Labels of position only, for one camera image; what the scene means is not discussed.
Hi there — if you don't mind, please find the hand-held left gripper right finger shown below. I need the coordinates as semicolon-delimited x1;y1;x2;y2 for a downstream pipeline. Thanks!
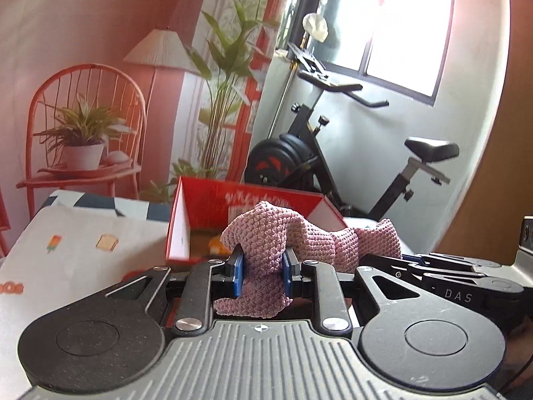
281;248;422;336

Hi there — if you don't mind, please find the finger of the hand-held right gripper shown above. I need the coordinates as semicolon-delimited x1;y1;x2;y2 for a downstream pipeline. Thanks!
416;252;516;269
358;255;526;314

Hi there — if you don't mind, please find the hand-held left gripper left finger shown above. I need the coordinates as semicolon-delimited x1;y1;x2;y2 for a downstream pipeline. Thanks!
104;245;246;336

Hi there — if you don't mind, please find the pink knitted cloth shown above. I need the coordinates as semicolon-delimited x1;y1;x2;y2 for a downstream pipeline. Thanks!
214;200;404;318

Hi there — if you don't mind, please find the red cardboard box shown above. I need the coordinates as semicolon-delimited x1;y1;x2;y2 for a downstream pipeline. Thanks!
165;176;347;268

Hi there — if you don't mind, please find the black exercise bike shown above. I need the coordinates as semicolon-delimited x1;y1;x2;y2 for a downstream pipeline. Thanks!
243;43;461;222

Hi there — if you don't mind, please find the wooden board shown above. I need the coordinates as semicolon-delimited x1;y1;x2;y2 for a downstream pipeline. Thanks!
436;0;533;268

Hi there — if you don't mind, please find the metal pole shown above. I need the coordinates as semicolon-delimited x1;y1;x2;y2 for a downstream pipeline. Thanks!
266;41;309;139

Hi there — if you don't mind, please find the window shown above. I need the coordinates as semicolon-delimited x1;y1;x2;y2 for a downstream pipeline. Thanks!
287;0;457;107

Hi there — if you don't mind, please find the white plastic bag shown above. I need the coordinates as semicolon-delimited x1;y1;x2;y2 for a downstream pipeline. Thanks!
302;13;330;43

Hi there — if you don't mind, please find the wall poster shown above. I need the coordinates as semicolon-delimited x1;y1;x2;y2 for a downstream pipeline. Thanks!
0;0;293;259

